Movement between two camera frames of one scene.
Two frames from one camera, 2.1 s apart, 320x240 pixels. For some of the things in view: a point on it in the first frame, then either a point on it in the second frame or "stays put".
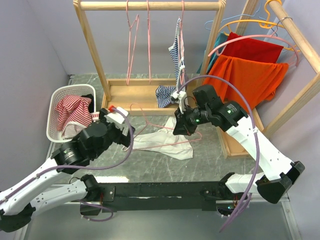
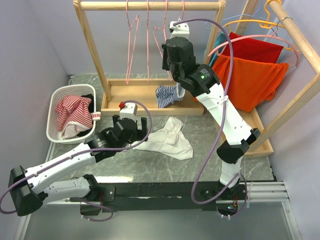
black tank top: [91, 104] stays put
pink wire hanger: [137, 22] stays put
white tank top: [165, 141] stays put
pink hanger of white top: [147, 124] to [165, 28]
